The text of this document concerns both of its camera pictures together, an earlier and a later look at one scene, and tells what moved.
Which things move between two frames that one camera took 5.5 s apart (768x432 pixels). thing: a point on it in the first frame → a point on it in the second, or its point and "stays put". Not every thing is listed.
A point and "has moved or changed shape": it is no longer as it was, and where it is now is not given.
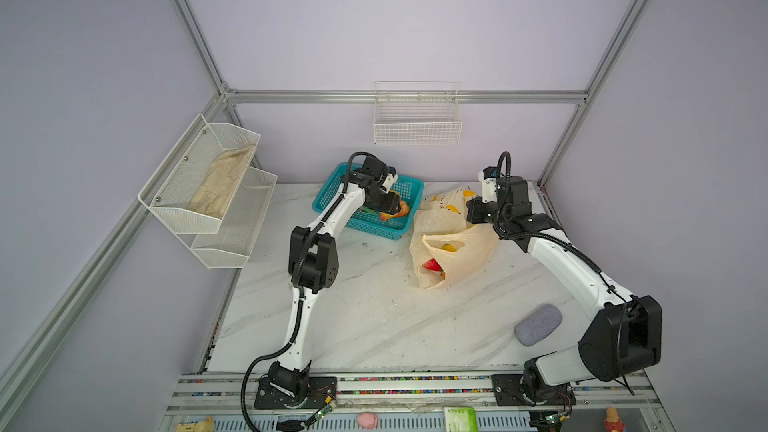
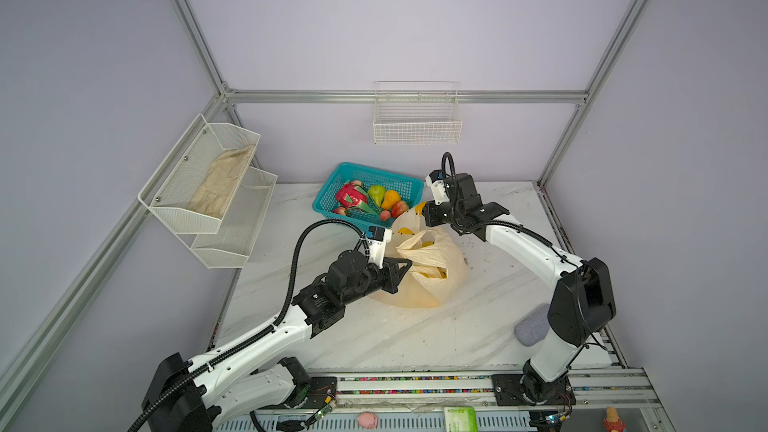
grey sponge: [542, 320] stays put
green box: [460, 419] stays put
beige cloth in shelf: [222, 182] stays put
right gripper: [472, 205] → [428, 215]
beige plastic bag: [444, 248] has moved or changed shape
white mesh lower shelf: [231, 245] stays put
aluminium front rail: [417, 401] stays put
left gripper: [390, 204] → [392, 276]
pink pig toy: [367, 420] stays put
